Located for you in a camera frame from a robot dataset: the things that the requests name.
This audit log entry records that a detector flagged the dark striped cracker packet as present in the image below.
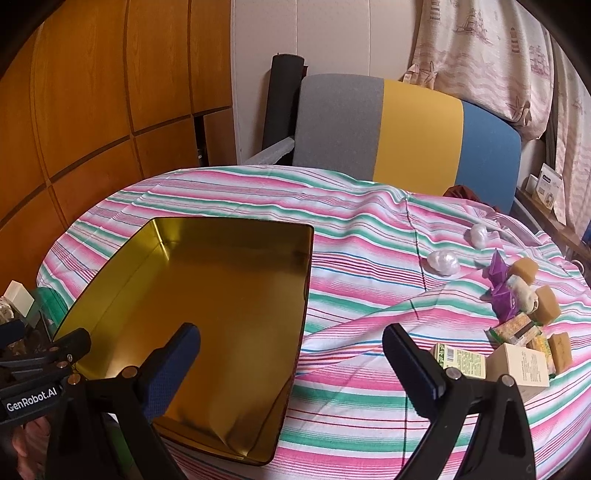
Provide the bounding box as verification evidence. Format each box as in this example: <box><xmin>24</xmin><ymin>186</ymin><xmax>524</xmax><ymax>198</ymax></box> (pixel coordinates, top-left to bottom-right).
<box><xmin>485</xmin><ymin>312</ymin><xmax>543</xmax><ymax>347</ymax></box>

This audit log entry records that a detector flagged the wooden side shelf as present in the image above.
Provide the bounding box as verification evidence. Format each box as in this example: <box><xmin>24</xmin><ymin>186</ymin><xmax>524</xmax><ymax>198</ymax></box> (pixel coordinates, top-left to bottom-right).
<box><xmin>517</xmin><ymin>187</ymin><xmax>591</xmax><ymax>264</ymax></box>

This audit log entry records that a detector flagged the white chair armrest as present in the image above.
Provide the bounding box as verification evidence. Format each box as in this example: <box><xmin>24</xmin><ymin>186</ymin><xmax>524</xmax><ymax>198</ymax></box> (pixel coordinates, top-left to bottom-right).
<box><xmin>252</xmin><ymin>138</ymin><xmax>296</xmax><ymax>164</ymax></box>

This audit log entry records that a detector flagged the printed beige curtain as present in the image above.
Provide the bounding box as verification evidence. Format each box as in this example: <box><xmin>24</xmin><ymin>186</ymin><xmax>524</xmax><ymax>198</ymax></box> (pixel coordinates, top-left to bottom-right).
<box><xmin>401</xmin><ymin>0</ymin><xmax>557</xmax><ymax>141</ymax></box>

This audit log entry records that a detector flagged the white fuzzy pouch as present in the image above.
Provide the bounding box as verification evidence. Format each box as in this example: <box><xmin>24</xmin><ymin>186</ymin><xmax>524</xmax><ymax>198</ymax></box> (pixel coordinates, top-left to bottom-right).
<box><xmin>505</xmin><ymin>275</ymin><xmax>540</xmax><ymax>315</ymax></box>

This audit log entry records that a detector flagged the grey yellow blue chair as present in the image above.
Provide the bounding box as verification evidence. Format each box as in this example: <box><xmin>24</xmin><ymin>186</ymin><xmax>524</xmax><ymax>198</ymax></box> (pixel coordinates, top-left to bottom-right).
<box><xmin>292</xmin><ymin>74</ymin><xmax>522</xmax><ymax>215</ymax></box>

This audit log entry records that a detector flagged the purple snack packet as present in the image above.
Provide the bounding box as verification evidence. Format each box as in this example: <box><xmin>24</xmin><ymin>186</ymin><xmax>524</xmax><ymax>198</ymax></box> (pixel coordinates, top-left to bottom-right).
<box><xmin>482</xmin><ymin>249</ymin><xmax>511</xmax><ymax>280</ymax></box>
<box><xmin>489</xmin><ymin>282</ymin><xmax>522</xmax><ymax>321</ymax></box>

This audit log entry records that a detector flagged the small white cube box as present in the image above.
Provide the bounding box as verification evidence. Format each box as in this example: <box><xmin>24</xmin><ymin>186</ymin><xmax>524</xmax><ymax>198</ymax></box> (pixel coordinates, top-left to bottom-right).
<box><xmin>2</xmin><ymin>281</ymin><xmax>35</xmax><ymax>319</ymax></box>

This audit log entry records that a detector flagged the striped tablecloth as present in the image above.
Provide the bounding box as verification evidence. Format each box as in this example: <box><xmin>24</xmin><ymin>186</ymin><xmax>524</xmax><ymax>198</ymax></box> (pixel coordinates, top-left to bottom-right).
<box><xmin>36</xmin><ymin>165</ymin><xmax>591</xmax><ymax>480</ymax></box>

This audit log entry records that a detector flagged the pale pink curtain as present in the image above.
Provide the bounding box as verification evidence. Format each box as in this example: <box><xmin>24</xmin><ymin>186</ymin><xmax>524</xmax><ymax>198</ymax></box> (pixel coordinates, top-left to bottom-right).
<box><xmin>549</xmin><ymin>41</ymin><xmax>591</xmax><ymax>227</ymax></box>

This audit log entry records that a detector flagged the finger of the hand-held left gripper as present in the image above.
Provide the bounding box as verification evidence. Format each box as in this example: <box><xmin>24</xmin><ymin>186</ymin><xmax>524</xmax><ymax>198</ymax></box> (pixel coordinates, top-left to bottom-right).
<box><xmin>0</xmin><ymin>328</ymin><xmax>92</xmax><ymax>385</ymax></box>

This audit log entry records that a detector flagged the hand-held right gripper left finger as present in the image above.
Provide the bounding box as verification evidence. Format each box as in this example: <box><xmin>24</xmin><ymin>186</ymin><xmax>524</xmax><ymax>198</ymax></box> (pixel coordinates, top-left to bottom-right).
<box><xmin>46</xmin><ymin>322</ymin><xmax>201</xmax><ymax>480</ymax></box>

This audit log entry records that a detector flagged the white ball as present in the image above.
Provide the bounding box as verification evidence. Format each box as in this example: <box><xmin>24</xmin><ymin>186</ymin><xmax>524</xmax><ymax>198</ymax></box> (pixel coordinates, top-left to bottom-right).
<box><xmin>426</xmin><ymin>251</ymin><xmax>461</xmax><ymax>277</ymax></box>
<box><xmin>469</xmin><ymin>223</ymin><xmax>494</xmax><ymax>247</ymax></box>

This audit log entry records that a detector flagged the green plastic stool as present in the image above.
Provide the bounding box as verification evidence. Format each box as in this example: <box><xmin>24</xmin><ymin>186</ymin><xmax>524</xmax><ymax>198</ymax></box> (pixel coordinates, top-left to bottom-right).
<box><xmin>28</xmin><ymin>286</ymin><xmax>63</xmax><ymax>337</ymax></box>

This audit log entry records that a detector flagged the gold tin box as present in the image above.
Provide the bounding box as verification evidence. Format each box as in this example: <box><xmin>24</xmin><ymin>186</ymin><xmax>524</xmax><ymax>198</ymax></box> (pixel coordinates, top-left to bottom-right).
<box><xmin>54</xmin><ymin>217</ymin><xmax>315</xmax><ymax>466</ymax></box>

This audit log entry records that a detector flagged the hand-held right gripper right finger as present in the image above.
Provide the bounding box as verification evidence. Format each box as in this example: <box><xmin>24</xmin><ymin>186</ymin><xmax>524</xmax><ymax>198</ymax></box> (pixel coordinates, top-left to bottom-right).
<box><xmin>382</xmin><ymin>323</ymin><xmax>539</xmax><ymax>480</ymax></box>

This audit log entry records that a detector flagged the white cardboard box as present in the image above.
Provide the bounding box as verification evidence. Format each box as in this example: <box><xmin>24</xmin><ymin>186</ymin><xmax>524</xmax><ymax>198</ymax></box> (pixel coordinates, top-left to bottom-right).
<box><xmin>486</xmin><ymin>342</ymin><xmax>551</xmax><ymax>402</ymax></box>

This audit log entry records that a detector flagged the wooden wardrobe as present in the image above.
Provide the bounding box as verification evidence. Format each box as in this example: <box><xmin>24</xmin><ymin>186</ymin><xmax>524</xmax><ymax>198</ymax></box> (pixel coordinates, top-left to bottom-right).
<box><xmin>0</xmin><ymin>0</ymin><xmax>238</xmax><ymax>296</ymax></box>

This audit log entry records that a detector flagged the white printed box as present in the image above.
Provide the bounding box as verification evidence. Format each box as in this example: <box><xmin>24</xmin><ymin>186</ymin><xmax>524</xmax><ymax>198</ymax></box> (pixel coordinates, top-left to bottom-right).
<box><xmin>533</xmin><ymin>162</ymin><xmax>566</xmax><ymax>213</ymax></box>

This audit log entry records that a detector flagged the yellow green cracker packet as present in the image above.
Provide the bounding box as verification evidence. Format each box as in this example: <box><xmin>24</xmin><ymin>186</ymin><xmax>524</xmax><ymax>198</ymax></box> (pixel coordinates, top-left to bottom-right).
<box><xmin>524</xmin><ymin>333</ymin><xmax>555</xmax><ymax>370</ymax></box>

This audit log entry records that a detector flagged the red brown cloth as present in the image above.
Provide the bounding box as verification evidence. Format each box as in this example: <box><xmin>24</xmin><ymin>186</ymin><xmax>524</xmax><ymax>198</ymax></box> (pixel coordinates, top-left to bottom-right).
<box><xmin>443</xmin><ymin>185</ymin><xmax>483</xmax><ymax>204</ymax></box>

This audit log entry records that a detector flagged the black rolled mat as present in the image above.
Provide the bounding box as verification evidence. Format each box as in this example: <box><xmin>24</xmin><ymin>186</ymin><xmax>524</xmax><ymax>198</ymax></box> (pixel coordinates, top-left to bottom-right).
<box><xmin>262</xmin><ymin>54</ymin><xmax>306</xmax><ymax>162</ymax></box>

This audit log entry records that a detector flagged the green white carton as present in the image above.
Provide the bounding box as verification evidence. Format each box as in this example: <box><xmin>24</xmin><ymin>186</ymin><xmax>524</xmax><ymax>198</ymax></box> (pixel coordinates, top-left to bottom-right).
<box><xmin>429</xmin><ymin>343</ymin><xmax>489</xmax><ymax>380</ymax></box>

